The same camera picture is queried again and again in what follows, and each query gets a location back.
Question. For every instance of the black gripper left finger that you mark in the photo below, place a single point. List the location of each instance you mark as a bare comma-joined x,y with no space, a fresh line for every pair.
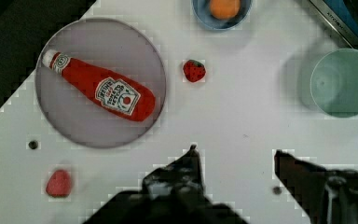
177,186

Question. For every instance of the blue bowl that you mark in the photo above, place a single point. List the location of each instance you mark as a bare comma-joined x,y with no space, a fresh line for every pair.
207,20

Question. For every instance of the red plush ketchup bottle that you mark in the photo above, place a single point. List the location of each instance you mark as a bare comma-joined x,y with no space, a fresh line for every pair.
109,90

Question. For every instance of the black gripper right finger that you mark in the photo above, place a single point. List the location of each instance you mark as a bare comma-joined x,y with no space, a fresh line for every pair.
328,196

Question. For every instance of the grey round plate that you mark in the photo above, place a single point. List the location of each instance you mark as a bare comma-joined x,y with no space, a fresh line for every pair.
113,45

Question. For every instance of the orange toy fruit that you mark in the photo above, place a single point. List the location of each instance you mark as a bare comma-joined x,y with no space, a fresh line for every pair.
224,9

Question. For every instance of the black toaster oven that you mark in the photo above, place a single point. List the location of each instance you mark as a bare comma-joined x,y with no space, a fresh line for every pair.
341,16

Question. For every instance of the mint green mug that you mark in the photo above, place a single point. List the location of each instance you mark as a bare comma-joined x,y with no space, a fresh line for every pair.
329,83

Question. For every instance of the red toy strawberry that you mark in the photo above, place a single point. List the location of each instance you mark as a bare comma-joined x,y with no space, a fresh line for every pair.
194,71

